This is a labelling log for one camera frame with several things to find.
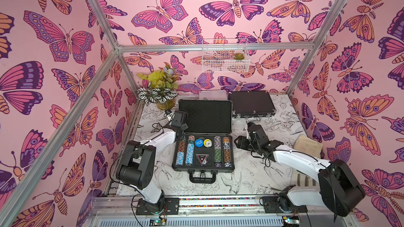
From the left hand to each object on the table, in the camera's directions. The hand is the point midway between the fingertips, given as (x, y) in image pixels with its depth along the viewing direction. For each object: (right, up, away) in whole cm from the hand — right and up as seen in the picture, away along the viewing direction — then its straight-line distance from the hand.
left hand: (183, 122), depth 96 cm
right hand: (+32, -9, -8) cm, 34 cm away
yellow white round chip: (+15, -11, -6) cm, 20 cm away
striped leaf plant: (-17, +16, -6) cm, 24 cm away
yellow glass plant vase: (-14, +11, +17) cm, 24 cm away
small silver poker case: (+19, +19, +22) cm, 35 cm away
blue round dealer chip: (+10, -11, -6) cm, 16 cm away
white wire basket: (+27, +41, +10) cm, 50 cm away
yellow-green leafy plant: (-14, +28, +7) cm, 33 cm away
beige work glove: (+72, -12, -3) cm, 73 cm away
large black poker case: (+15, +2, -2) cm, 15 cm away
